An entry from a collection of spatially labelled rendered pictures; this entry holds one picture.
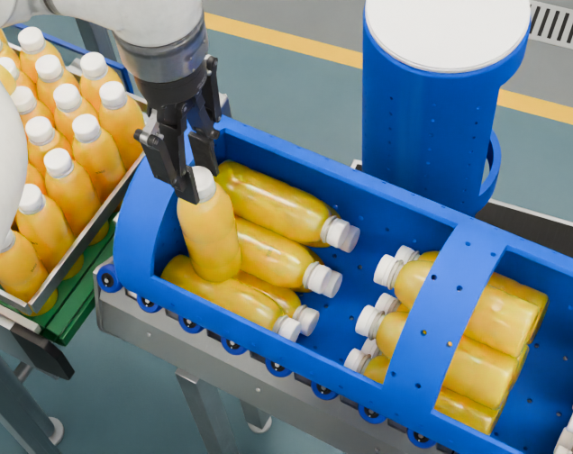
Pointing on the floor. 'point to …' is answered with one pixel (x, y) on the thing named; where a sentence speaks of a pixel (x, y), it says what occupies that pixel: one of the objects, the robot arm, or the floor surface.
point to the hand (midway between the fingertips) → (194, 168)
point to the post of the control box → (14, 415)
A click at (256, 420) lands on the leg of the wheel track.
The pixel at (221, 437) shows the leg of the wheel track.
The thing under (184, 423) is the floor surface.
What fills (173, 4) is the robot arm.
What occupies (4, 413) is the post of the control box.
